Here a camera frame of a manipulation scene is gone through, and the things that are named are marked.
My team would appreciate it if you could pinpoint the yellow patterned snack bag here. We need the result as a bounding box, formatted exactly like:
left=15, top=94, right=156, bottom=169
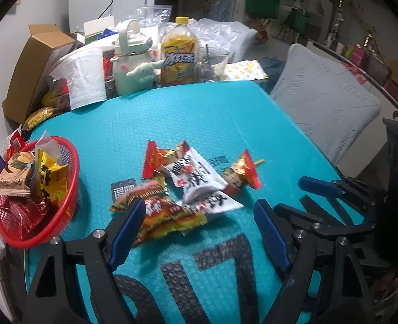
left=23, top=107, right=58, bottom=130

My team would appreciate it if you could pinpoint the black power cable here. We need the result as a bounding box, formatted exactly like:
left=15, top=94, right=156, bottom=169
left=98, top=0, right=118, bottom=19

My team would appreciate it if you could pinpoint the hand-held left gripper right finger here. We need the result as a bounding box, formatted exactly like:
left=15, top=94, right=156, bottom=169
left=253, top=199, right=377, bottom=324

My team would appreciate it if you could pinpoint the clear glass mug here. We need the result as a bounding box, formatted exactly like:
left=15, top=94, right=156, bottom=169
left=196, top=45, right=230, bottom=82

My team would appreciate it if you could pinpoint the white quilted cushion in plastic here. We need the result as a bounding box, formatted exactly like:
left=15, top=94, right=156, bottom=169
left=195, top=18, right=258, bottom=65

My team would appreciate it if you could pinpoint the clear container with red packets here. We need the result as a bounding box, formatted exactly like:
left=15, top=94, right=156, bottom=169
left=102, top=54, right=119, bottom=99

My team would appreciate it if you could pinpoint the white paper towel roll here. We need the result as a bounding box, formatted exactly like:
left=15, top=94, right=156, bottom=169
left=48, top=47, right=108, bottom=111

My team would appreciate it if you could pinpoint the red cartoon snack packet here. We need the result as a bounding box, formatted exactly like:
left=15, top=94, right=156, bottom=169
left=223, top=150, right=263, bottom=196

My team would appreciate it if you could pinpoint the grey leaf-embossed cushion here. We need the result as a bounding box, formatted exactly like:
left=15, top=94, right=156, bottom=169
left=270, top=43, right=382, bottom=166

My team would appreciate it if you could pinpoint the small red sachet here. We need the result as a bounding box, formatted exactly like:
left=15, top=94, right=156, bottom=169
left=5, top=128, right=29, bottom=159

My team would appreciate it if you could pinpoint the dark red snack packet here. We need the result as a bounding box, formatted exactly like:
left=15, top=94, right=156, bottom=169
left=0, top=194, right=51, bottom=242

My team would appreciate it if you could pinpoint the white carton box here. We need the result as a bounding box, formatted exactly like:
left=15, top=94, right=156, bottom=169
left=83, top=16, right=116, bottom=43

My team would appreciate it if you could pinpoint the white black snack packet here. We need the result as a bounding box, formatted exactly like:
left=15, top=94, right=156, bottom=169
left=160, top=147, right=229, bottom=203
left=179, top=191, right=244, bottom=215

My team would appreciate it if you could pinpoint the yellow iced tea bottle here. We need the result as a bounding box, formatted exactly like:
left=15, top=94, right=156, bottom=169
left=160, top=16, right=200, bottom=86

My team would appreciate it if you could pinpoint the brown cardboard box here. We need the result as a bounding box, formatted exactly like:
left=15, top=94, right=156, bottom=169
left=2, top=24, right=76, bottom=126

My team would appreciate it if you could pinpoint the clear zip bag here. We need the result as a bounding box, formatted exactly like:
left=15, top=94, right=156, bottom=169
left=131, top=4, right=173, bottom=29

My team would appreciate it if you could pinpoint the brown beige snack packet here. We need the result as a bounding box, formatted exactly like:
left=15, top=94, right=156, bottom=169
left=0, top=152, right=37, bottom=197

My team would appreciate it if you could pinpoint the pale green cartoon water bottle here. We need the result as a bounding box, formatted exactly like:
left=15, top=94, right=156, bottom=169
left=110, top=19, right=163, bottom=96

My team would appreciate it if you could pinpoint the curved metal rail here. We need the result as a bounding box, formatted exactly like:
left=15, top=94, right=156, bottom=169
left=307, top=39, right=398, bottom=109

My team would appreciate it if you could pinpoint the yellow smiley pouch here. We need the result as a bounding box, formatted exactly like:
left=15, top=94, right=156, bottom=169
left=224, top=60, right=270, bottom=82

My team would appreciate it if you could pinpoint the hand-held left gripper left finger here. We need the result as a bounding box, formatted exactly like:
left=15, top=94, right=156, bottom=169
left=22, top=197, right=147, bottom=324

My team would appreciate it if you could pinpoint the dark green orange snack packet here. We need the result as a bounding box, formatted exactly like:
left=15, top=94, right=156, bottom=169
left=109, top=170, right=208, bottom=244

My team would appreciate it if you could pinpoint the red gold snack packet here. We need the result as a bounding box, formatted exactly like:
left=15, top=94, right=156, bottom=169
left=142, top=140, right=177, bottom=179

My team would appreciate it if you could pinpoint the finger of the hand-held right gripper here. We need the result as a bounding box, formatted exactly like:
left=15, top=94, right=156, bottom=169
left=298, top=176, right=389, bottom=217
left=274, top=203, right=377, bottom=244

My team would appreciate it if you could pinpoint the red plastic mesh basket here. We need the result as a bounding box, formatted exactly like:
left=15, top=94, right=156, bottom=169
left=0, top=136, right=81, bottom=250

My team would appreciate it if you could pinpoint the yellow black snack packet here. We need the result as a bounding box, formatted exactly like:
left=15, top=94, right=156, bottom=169
left=36, top=148, right=69, bottom=208

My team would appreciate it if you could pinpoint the teal bubble mat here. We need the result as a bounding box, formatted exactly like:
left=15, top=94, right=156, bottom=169
left=23, top=81, right=372, bottom=324

